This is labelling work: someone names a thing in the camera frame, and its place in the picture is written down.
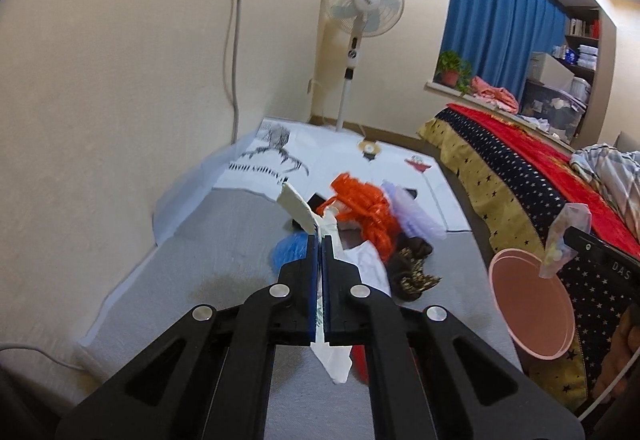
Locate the clear plastic wrapper bag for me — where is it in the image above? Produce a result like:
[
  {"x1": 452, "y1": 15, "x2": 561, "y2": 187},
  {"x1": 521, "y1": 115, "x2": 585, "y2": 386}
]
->
[{"x1": 539, "y1": 203, "x2": 592, "y2": 278}]

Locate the white paper strip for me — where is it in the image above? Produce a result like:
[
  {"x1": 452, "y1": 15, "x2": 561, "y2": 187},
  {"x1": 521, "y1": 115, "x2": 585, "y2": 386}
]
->
[{"x1": 277, "y1": 182, "x2": 352, "y2": 385}]

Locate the person's right hand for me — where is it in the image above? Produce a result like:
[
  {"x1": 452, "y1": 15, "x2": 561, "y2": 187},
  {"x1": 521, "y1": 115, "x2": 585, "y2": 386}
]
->
[{"x1": 592, "y1": 304, "x2": 639, "y2": 398}]

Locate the plaid quilt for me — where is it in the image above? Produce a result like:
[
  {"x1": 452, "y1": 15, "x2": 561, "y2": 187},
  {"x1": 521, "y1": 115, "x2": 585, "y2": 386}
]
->
[{"x1": 570, "y1": 143, "x2": 639, "y2": 238}]

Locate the pink plastic basin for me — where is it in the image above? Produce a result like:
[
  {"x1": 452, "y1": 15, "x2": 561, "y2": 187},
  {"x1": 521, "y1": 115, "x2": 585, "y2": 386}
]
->
[{"x1": 488, "y1": 248, "x2": 576, "y2": 361}]

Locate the red blanket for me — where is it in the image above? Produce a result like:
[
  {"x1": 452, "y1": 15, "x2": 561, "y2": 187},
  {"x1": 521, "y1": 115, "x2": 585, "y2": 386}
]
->
[{"x1": 436, "y1": 103, "x2": 639, "y2": 259}]

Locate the navy star bedsheet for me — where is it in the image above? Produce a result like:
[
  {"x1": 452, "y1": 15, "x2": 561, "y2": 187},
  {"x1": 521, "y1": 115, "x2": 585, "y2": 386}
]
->
[{"x1": 418, "y1": 113, "x2": 631, "y2": 411}]

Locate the leopard print dark cloth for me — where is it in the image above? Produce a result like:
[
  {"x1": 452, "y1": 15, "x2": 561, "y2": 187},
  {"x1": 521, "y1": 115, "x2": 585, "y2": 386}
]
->
[{"x1": 386, "y1": 233, "x2": 442, "y2": 302}]

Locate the white crumpled paper ball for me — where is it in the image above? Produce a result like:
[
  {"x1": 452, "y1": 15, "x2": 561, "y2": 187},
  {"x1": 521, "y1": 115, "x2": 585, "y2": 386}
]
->
[{"x1": 338, "y1": 241, "x2": 390, "y2": 296}]

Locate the grey storage box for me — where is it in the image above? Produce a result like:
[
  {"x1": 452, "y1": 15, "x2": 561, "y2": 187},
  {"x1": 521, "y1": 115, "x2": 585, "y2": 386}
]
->
[{"x1": 520, "y1": 80, "x2": 587, "y2": 144}]

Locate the blue plastic bag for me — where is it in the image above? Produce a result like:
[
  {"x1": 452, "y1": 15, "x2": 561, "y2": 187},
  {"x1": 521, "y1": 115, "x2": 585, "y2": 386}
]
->
[{"x1": 270, "y1": 232, "x2": 309, "y2": 275}]

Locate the purple foam fruit net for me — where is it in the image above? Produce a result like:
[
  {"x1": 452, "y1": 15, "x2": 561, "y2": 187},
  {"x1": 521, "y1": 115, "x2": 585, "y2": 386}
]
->
[{"x1": 382, "y1": 181, "x2": 446, "y2": 243}]

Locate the pink clothes pile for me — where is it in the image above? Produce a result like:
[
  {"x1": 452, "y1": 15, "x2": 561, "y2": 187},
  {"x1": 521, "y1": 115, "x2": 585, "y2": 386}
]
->
[{"x1": 470, "y1": 76, "x2": 520, "y2": 115}]

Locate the orange plastic bag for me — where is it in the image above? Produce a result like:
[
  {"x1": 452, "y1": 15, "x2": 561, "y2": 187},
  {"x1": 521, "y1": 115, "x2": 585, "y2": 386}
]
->
[{"x1": 314, "y1": 172, "x2": 400, "y2": 262}]

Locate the white appliance box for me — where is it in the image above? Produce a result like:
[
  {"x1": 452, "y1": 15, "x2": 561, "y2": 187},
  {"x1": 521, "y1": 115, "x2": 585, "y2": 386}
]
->
[{"x1": 527, "y1": 52, "x2": 574, "y2": 92}]

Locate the wooden bookshelf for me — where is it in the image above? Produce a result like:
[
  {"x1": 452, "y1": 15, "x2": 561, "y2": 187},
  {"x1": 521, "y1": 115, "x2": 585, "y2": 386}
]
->
[{"x1": 561, "y1": 6, "x2": 601, "y2": 134}]

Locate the black cloth piece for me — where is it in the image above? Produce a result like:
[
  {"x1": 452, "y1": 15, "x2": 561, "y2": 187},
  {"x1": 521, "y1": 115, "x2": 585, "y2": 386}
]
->
[{"x1": 290, "y1": 191, "x2": 334, "y2": 231}]

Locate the potted green plant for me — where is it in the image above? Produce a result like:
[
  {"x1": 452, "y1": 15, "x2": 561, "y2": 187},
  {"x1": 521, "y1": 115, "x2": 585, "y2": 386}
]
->
[{"x1": 436, "y1": 50, "x2": 472, "y2": 93}]

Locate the white printed cloth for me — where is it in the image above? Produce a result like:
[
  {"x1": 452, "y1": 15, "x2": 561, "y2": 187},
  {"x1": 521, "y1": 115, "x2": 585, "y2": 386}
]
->
[{"x1": 214, "y1": 118, "x2": 471, "y2": 233}]

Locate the blue curtain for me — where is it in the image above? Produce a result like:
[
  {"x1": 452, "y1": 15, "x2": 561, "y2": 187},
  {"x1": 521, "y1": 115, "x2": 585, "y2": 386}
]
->
[{"x1": 440, "y1": 0, "x2": 567, "y2": 98}]

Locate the white standing fan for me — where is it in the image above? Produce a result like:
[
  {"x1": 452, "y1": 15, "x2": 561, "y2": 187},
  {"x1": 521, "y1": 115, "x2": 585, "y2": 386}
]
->
[{"x1": 323, "y1": 0, "x2": 405, "y2": 132}]

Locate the grey wall cable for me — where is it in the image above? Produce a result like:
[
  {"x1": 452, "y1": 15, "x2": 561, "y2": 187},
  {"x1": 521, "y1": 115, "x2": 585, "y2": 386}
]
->
[{"x1": 223, "y1": 0, "x2": 265, "y2": 143}]

